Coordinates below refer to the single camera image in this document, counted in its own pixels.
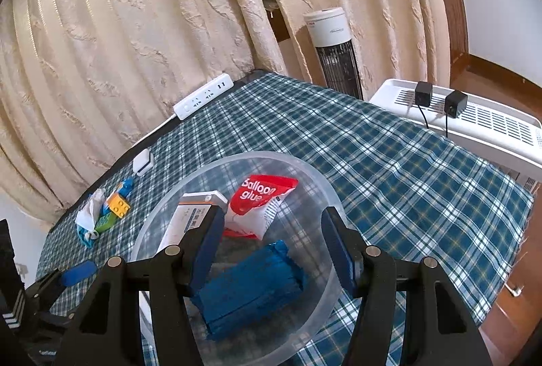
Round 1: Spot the wooden door frame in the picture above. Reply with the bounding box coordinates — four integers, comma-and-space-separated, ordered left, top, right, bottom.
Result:
417, 0, 471, 89

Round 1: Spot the white power strip cable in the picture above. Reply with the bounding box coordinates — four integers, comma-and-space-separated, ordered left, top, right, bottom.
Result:
131, 114, 179, 147

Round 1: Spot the white medicine box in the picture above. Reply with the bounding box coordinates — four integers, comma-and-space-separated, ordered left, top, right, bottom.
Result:
157, 191, 228, 257

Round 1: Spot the orange toy brick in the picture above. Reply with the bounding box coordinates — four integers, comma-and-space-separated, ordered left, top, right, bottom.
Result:
105, 193, 131, 218

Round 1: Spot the beige patterned curtain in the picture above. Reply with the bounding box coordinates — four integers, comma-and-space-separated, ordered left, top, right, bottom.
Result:
0, 0, 456, 223

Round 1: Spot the small white box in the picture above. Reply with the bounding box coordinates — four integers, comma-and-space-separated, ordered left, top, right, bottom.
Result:
132, 150, 152, 175

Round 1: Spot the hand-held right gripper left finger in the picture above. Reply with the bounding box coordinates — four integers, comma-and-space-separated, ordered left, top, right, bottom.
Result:
53, 205, 225, 366

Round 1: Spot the white printed plastic packet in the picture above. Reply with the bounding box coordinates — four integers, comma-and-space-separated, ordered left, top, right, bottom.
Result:
75, 188, 106, 248

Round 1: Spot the green toy brick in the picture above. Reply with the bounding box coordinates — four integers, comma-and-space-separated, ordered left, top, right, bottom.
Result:
94, 214, 116, 233

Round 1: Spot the blue crinkled pack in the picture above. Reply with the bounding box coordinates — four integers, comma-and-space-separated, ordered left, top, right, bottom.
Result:
195, 240, 306, 341

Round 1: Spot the red and white packet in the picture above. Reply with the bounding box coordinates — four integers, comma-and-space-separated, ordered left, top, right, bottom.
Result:
223, 175, 298, 240

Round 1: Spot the blue plaid tablecloth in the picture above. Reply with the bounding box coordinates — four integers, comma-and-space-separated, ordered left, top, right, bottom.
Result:
36, 72, 534, 366

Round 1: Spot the clear plastic bowl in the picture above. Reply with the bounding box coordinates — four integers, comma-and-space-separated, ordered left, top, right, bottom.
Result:
132, 151, 343, 366

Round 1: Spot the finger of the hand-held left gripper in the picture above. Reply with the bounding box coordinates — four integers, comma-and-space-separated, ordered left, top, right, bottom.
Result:
25, 260, 97, 303
38, 304, 80, 330

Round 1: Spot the black power adapter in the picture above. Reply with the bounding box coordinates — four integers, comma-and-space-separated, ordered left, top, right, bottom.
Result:
414, 81, 433, 106
444, 91, 468, 118

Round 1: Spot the white air purifier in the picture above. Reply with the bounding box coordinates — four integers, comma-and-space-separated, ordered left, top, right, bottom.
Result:
368, 78, 542, 193

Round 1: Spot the white power strip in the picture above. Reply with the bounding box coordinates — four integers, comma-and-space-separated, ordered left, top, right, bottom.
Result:
173, 73, 233, 121

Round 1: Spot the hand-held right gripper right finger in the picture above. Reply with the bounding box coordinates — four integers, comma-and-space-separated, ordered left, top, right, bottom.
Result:
320, 206, 494, 366

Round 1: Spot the white tower heater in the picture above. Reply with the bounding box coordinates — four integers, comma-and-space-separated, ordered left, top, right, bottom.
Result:
304, 7, 365, 100

